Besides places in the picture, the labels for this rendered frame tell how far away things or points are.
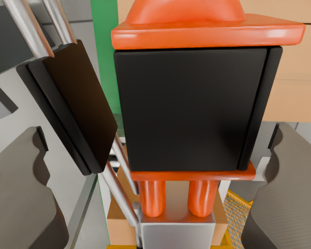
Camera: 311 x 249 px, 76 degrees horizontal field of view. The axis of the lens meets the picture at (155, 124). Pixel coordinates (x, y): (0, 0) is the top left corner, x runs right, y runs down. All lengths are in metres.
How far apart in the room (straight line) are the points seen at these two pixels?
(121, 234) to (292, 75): 0.88
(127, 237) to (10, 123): 1.45
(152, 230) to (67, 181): 2.04
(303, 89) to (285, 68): 0.13
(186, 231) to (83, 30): 1.33
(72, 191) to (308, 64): 2.13
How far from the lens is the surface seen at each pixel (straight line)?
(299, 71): 0.99
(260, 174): 2.12
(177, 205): 0.19
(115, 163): 1.11
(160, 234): 0.19
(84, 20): 1.40
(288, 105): 1.04
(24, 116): 1.87
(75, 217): 1.36
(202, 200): 0.17
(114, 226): 0.76
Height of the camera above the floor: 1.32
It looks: 57 degrees down
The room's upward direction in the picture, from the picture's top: 178 degrees counter-clockwise
